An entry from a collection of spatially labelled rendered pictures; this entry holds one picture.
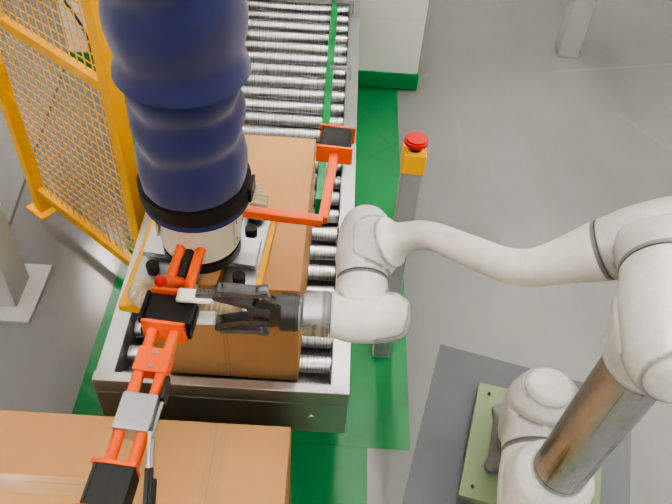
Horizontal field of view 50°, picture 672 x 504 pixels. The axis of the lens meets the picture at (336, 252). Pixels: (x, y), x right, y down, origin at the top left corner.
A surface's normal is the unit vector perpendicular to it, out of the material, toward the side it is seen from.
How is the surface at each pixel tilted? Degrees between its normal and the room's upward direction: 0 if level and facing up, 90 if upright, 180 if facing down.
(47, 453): 0
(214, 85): 66
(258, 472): 0
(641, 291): 54
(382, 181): 0
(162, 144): 72
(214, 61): 100
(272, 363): 90
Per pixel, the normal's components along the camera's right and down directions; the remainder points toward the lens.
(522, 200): 0.05, -0.68
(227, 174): 0.74, 0.36
